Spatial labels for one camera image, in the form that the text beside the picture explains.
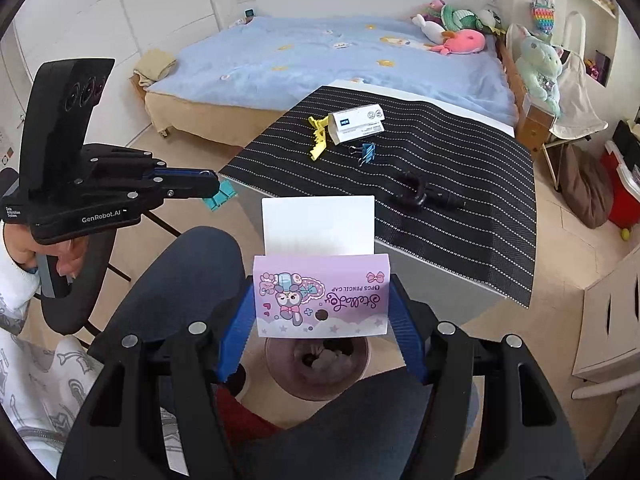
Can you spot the wooden bed rail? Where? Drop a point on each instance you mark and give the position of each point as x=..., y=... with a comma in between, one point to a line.
x=530, y=130

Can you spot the yellow plastic clip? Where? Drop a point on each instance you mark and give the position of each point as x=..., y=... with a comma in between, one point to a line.
x=317, y=142

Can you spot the white cardboard sock box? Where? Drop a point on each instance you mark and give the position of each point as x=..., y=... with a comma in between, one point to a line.
x=357, y=122

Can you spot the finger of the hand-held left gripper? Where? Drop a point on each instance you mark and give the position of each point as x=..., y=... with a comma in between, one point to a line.
x=185, y=192
x=190, y=177

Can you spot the light green hair clip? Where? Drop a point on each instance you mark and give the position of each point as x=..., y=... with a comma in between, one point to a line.
x=220, y=197

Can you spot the person's left forearm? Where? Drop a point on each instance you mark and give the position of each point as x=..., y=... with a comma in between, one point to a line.
x=15, y=290

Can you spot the red cooler box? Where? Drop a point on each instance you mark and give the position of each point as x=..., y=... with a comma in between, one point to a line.
x=622, y=195

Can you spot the brown bean bag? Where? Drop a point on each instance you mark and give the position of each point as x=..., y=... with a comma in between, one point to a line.
x=585, y=190

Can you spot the teal binder clip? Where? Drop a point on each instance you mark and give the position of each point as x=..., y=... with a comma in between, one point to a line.
x=369, y=152

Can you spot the bed with tan skirt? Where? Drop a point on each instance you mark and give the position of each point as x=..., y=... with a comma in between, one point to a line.
x=200, y=112

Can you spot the black plastic clip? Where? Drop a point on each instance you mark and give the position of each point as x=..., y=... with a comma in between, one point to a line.
x=445, y=200

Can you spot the pink cartoon print box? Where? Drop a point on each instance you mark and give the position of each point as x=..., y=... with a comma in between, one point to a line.
x=320, y=300

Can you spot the white drawer unit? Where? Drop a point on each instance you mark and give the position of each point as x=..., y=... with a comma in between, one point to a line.
x=615, y=320

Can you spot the purple and green plush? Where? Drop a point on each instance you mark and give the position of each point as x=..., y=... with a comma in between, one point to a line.
x=434, y=8

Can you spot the person's white patterned shirt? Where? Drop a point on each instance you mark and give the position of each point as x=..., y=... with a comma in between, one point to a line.
x=40, y=390

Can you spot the folded tan cloth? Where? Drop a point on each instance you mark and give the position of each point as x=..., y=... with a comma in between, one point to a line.
x=155, y=67

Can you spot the bed with blue blanket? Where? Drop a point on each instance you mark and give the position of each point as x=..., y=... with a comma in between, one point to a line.
x=300, y=55

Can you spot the person's right leg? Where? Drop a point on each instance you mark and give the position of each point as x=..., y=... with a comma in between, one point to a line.
x=350, y=420

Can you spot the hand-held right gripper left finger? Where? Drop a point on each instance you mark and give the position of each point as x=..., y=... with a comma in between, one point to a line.
x=240, y=330

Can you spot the black white-striped mat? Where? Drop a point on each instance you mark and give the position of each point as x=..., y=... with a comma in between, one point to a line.
x=450, y=160

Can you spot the white canvas folding chair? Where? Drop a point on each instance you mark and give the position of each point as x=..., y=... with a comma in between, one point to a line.
x=580, y=105

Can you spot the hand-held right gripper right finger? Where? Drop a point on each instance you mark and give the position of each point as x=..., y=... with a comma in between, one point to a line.
x=407, y=330

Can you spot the mint unicorn plush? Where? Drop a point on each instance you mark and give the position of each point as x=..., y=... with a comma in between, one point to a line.
x=537, y=65

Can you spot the green striped plush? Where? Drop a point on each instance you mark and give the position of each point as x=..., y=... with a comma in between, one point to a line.
x=460, y=17

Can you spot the black bags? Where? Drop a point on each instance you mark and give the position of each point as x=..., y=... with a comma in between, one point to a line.
x=627, y=140

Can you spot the red slipper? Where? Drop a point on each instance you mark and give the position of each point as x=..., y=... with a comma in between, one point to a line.
x=245, y=415

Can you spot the white metal arch frame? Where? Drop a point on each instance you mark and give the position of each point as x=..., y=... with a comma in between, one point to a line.
x=582, y=30

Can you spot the white wardrobe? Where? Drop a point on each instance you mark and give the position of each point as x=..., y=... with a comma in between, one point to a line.
x=100, y=20

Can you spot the mauve round waste bin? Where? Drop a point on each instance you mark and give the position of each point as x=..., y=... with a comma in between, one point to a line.
x=320, y=385

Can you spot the white seal plush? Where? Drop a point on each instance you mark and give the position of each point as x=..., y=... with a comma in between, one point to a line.
x=430, y=27

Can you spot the clear plastic box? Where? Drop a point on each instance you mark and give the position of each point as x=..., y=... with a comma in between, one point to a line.
x=540, y=110

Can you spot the dark picture frame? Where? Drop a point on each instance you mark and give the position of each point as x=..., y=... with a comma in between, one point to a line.
x=603, y=67

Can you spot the person's left hand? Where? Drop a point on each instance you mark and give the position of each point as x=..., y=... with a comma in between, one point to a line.
x=67, y=260

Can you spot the white and green duck plush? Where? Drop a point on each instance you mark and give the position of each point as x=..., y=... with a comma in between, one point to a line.
x=492, y=20

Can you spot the pink whale plush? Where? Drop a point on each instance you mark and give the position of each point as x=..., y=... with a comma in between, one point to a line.
x=465, y=42

